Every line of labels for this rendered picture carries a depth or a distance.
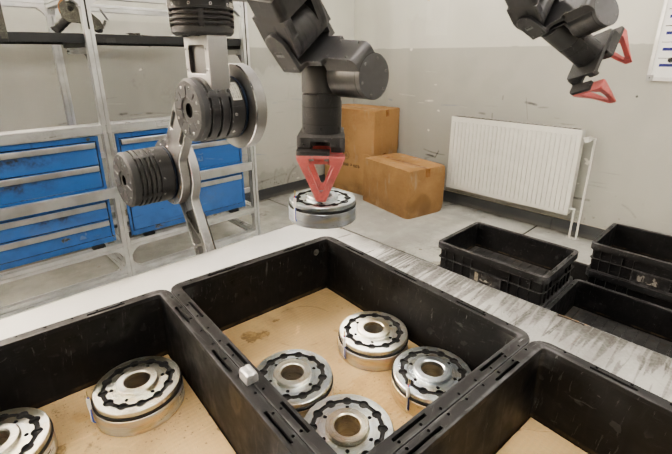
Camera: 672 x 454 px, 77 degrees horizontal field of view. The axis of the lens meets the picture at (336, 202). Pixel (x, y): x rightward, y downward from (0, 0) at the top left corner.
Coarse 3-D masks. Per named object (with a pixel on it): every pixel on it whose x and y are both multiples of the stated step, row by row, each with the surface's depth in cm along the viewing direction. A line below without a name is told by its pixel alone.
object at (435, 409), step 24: (312, 240) 77; (336, 240) 77; (240, 264) 68; (384, 264) 68; (432, 288) 61; (192, 312) 55; (480, 312) 55; (216, 336) 51; (528, 336) 51; (240, 360) 47; (504, 360) 47; (264, 384) 43; (456, 384) 43; (288, 408) 40; (432, 408) 40; (312, 432) 38; (408, 432) 38
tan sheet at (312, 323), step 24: (288, 312) 73; (312, 312) 73; (336, 312) 73; (240, 336) 67; (264, 336) 67; (288, 336) 67; (312, 336) 67; (336, 336) 67; (336, 360) 61; (336, 384) 57; (360, 384) 57; (384, 384) 57; (384, 408) 53
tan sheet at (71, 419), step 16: (64, 400) 54; (80, 400) 54; (192, 400) 54; (64, 416) 52; (80, 416) 52; (176, 416) 52; (192, 416) 52; (208, 416) 52; (64, 432) 50; (80, 432) 50; (96, 432) 50; (160, 432) 50; (176, 432) 50; (192, 432) 50; (208, 432) 50; (64, 448) 48; (80, 448) 48; (96, 448) 48; (112, 448) 48; (128, 448) 48; (144, 448) 48; (160, 448) 48; (176, 448) 48; (192, 448) 48; (208, 448) 48; (224, 448) 48
